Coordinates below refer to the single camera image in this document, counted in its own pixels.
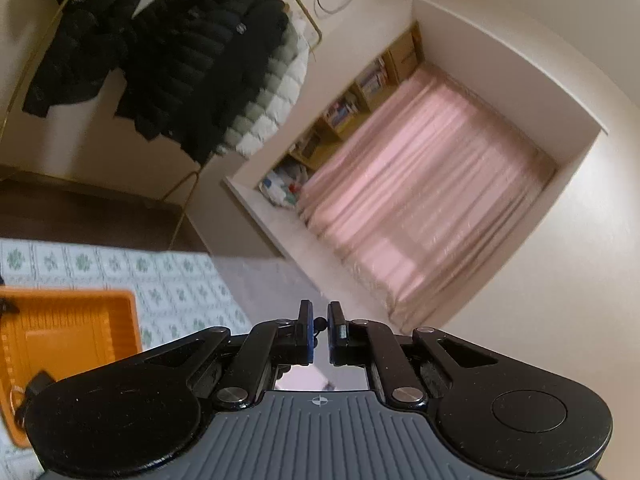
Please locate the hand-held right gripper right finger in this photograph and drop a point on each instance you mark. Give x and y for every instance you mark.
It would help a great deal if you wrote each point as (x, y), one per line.
(331, 340)

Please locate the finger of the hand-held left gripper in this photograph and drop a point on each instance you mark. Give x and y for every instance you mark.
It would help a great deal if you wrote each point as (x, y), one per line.
(39, 384)

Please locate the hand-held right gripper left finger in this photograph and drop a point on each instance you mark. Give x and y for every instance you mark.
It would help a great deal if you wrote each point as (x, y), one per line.
(311, 345)

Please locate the orange plastic tray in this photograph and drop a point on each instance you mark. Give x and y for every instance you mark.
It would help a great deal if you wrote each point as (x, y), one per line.
(65, 330)

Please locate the green patterned white tablecloth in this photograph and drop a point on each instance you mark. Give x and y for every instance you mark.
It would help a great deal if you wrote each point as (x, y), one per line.
(175, 280)

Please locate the pile of white packets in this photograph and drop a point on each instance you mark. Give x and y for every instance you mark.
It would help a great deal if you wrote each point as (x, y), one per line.
(282, 187)

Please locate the pink curtain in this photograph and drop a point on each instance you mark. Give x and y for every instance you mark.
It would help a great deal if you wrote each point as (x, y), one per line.
(430, 180)

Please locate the wooden bookshelf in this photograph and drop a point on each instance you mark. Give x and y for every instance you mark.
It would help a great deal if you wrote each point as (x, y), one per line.
(350, 105)

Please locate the white puffer jacket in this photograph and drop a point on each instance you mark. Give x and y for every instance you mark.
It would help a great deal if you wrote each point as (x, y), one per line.
(275, 105)

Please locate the gold metal clothes rack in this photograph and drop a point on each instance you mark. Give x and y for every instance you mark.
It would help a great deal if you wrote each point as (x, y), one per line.
(305, 17)

